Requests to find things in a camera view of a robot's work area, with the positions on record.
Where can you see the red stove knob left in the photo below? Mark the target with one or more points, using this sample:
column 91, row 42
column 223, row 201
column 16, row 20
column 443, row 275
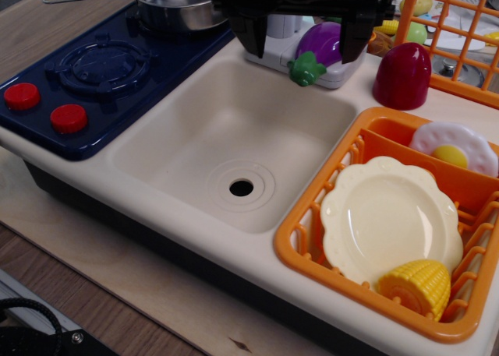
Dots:
column 22, row 96

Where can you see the orange dish drying rack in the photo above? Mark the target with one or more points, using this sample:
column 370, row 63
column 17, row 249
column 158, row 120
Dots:
column 470, row 316

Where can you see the dark red toy vegetable half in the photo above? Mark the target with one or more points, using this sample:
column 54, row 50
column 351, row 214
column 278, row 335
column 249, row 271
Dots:
column 403, row 77

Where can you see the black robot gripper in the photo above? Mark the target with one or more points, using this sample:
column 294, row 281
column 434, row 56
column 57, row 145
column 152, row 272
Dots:
column 248, row 20

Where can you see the small yellow toy corn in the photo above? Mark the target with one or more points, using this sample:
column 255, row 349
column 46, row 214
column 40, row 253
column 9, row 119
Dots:
column 388, row 27

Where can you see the red stove knob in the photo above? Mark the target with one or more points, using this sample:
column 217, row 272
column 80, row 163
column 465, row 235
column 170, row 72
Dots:
column 69, row 118
column 22, row 96

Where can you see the dark blue toy stove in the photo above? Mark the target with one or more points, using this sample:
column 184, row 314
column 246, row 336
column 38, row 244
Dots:
column 118, row 70

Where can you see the yellow green toy fruit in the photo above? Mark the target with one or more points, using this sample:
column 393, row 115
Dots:
column 420, row 7

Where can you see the beige toy kitchen sink unit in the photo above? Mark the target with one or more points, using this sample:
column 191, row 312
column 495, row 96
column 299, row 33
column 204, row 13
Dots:
column 219, row 162

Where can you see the purple toy eggplant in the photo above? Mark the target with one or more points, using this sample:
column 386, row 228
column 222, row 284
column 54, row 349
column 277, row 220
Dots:
column 318, row 49

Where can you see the steel pot lid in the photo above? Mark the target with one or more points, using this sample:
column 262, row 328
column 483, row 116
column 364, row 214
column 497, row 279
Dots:
column 448, row 68

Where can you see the red stove knob right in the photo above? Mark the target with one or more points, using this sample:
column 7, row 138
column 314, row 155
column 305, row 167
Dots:
column 69, row 118

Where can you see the orange plastic grid basket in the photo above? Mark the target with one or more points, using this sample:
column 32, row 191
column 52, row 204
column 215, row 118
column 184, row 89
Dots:
column 467, row 32

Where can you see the grey toy faucet base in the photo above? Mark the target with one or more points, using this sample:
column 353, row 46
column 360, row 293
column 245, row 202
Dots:
column 283, row 36

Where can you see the brown toy food piece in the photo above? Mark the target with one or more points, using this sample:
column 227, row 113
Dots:
column 380, row 44

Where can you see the toy fried egg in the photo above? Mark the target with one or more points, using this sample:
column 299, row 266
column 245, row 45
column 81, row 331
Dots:
column 456, row 144

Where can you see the yellow toy corn piece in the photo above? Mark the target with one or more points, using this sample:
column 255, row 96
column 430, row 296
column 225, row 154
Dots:
column 423, row 286

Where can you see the black base plate with screw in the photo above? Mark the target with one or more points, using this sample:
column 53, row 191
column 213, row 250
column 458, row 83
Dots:
column 26, row 341

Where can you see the green toy apple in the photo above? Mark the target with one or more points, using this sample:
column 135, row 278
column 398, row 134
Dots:
column 417, row 33

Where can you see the cream plastic plate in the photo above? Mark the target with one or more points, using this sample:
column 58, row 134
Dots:
column 383, row 214

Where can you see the stainless steel pan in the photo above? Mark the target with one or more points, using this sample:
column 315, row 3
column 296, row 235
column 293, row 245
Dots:
column 173, row 16

